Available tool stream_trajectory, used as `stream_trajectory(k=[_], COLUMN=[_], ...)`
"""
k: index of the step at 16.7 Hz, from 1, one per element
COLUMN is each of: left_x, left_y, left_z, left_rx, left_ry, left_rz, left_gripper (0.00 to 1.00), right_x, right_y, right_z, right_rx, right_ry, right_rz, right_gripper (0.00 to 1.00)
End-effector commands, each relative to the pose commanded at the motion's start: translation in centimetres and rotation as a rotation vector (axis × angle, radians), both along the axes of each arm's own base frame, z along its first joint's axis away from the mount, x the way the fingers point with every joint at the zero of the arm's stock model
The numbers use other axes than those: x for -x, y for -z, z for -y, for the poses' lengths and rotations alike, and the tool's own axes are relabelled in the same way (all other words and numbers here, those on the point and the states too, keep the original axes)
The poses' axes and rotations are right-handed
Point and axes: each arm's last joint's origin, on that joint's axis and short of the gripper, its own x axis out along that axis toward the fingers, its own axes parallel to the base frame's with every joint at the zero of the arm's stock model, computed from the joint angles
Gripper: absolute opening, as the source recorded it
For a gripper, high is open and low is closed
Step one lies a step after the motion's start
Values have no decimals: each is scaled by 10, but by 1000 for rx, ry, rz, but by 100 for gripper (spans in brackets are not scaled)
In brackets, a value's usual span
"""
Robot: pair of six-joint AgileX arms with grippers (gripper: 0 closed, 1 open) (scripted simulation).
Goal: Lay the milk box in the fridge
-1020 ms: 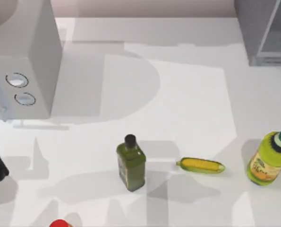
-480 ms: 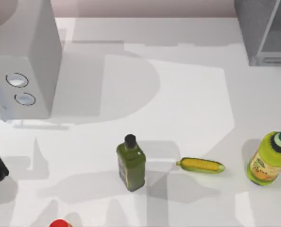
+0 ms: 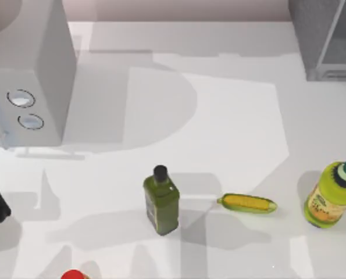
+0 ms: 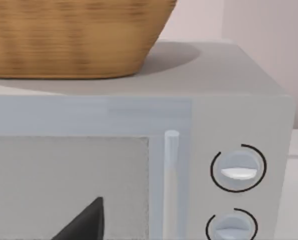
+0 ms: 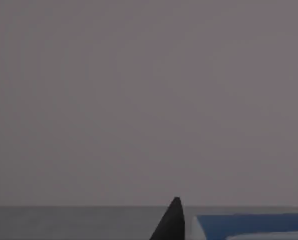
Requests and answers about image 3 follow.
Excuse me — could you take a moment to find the dark green square bottle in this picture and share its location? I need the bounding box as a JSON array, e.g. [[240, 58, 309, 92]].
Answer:
[[143, 164, 180, 237]]

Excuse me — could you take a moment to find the yellow corn cob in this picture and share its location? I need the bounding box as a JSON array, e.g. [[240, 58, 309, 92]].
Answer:
[[217, 193, 278, 216]]

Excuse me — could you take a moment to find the small microwave knob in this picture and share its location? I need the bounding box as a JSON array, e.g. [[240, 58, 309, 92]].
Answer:
[[17, 113, 45, 131]]

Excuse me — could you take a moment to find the large microwave knob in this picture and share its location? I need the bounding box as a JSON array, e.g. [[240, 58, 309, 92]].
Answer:
[[6, 89, 36, 109]]

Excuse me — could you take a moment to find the pale microwave oven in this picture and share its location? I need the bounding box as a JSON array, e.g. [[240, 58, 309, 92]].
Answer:
[[0, 0, 77, 149]]

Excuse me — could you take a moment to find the red bottle cap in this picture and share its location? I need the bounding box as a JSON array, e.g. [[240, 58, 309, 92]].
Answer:
[[60, 269, 90, 279]]

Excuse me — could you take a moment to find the yellow-green bottle with teal cap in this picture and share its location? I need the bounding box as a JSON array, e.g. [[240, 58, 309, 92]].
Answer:
[[304, 156, 346, 230]]

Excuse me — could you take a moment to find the grey cabinet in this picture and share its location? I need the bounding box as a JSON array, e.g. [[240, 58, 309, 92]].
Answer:
[[287, 0, 346, 83]]

